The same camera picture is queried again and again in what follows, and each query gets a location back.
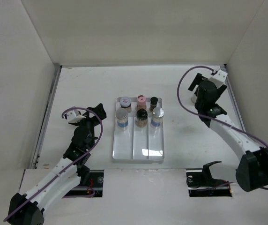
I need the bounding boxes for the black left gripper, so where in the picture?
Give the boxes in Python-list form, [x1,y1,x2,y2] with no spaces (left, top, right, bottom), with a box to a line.
[73,104,105,149]

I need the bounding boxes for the black stopper jar white contents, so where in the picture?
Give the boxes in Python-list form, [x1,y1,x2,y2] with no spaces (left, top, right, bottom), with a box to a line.
[191,88,198,104]

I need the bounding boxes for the white cap blue label jar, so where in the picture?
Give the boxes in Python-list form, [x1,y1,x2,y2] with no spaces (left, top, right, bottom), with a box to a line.
[116,108,128,130]

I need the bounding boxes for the grey lid sauce jar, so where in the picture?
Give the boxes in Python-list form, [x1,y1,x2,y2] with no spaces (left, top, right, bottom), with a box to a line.
[119,97,132,113]

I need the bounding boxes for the pink cap spice jar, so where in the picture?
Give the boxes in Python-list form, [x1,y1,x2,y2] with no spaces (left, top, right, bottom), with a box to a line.
[136,95,147,111]

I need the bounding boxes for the black stopper jar brown contents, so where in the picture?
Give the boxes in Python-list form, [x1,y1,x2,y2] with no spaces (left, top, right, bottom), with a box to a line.
[135,108,148,128]

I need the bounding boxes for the black cap red label bottle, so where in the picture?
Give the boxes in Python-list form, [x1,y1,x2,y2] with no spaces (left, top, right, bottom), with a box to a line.
[149,97,158,112]

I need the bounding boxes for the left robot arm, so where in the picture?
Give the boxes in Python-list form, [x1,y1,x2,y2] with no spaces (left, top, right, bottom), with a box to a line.
[4,103,107,225]

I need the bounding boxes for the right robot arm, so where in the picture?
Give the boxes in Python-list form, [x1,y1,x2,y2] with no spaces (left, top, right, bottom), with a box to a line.
[188,71,268,192]

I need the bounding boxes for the white divided organizer tray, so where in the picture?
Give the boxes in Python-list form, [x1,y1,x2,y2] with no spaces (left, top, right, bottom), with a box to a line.
[112,97,164,164]

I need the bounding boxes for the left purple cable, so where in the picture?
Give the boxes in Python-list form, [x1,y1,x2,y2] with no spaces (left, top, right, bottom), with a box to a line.
[3,106,104,221]

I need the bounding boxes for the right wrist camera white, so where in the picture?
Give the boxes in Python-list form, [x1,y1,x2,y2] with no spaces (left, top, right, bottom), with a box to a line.
[209,70,228,88]

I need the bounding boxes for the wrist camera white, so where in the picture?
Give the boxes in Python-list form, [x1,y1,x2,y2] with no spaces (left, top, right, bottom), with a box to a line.
[62,109,85,124]
[209,70,228,88]

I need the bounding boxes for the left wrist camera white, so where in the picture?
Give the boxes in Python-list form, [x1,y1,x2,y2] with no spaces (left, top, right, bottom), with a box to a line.
[62,109,85,124]

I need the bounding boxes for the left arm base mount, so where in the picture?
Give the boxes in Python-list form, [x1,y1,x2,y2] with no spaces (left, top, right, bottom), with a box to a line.
[63,170,104,198]

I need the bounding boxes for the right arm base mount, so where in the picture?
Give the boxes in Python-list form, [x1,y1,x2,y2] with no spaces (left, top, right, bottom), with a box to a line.
[186,161,232,197]

